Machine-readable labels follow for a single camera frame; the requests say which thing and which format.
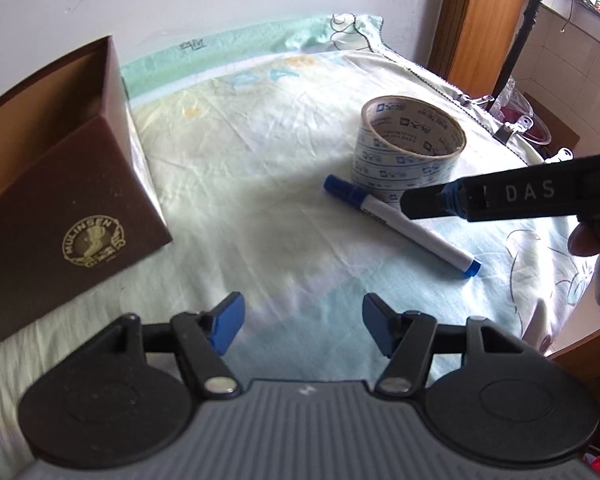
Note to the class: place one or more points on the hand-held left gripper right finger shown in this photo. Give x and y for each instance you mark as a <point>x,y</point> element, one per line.
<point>378,322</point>

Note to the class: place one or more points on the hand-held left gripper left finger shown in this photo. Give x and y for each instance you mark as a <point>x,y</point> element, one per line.
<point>226,321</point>

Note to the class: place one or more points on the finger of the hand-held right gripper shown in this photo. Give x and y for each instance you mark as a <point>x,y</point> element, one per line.
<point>427,201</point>

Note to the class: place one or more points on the white marker with blue cap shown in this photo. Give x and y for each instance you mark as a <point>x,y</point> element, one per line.
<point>415,232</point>

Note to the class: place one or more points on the printed white tape roll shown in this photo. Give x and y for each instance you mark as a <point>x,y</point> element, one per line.
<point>380,160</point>

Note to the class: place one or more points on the brown cardboard box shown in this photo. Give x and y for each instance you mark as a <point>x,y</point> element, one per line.
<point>65,220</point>

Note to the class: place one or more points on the black binder clip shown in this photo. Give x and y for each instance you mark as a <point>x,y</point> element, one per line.
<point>559,155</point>
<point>514,127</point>

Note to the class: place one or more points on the red basin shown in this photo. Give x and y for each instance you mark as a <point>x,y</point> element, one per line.
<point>532,127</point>

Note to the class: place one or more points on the black pole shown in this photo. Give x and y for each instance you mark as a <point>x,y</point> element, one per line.
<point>522,35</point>

